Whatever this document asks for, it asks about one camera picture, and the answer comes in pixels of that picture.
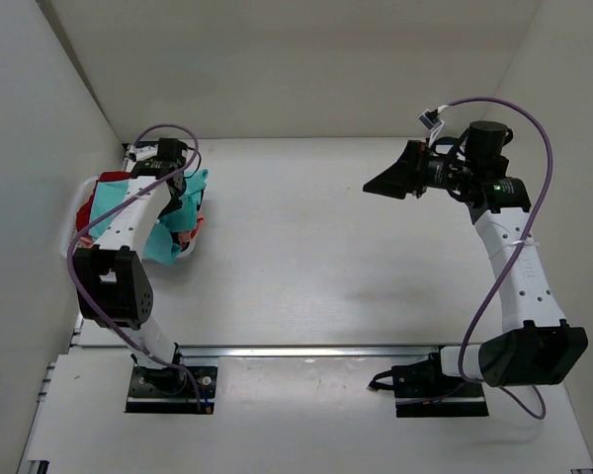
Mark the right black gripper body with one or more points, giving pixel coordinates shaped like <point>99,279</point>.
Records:
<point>428,171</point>

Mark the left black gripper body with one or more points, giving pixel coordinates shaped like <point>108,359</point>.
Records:
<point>175,201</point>

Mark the teal t shirt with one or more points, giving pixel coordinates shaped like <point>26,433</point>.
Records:
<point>178,217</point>

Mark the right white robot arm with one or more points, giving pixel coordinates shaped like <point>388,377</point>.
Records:
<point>537,346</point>

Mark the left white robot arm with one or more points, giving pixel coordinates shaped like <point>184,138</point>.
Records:
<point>105,264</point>

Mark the white plastic laundry basket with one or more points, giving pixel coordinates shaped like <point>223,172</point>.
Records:
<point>76,217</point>

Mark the red t shirt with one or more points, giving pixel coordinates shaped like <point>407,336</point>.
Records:
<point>109,191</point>

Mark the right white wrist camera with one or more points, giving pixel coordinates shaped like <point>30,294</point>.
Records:
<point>432,120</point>

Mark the aluminium rail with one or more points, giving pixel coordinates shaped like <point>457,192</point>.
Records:
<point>307,351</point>

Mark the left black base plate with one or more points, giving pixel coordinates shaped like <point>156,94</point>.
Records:
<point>162,391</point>

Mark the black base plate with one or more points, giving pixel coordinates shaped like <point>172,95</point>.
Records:
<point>421,390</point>
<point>162,391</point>

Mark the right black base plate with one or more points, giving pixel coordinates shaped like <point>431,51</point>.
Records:
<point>421,390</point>

